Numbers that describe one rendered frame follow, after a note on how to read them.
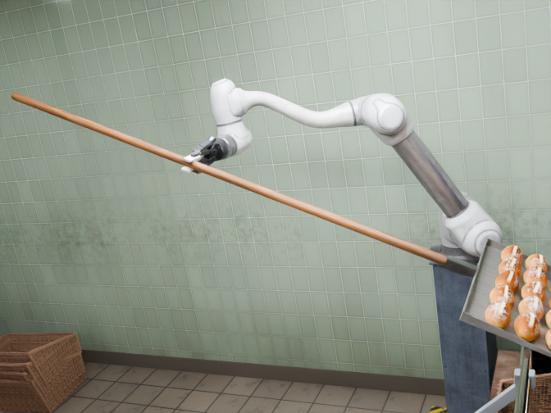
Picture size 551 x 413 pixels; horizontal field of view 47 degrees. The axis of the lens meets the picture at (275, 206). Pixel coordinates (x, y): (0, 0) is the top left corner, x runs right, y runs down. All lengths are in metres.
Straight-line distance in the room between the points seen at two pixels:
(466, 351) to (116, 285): 2.36
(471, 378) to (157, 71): 2.27
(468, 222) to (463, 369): 0.76
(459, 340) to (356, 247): 0.82
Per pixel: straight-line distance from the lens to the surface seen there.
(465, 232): 2.49
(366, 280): 3.46
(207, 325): 4.04
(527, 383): 1.63
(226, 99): 2.40
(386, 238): 1.98
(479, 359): 2.92
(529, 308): 1.85
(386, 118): 2.26
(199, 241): 3.80
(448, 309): 2.83
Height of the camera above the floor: 2.05
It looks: 16 degrees down
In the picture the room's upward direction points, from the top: 10 degrees counter-clockwise
